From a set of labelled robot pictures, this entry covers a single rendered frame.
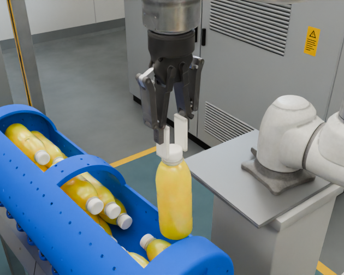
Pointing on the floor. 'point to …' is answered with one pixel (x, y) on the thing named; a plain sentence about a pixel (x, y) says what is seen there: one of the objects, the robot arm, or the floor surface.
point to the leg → (14, 264)
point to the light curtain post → (26, 53)
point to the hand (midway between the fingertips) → (171, 137)
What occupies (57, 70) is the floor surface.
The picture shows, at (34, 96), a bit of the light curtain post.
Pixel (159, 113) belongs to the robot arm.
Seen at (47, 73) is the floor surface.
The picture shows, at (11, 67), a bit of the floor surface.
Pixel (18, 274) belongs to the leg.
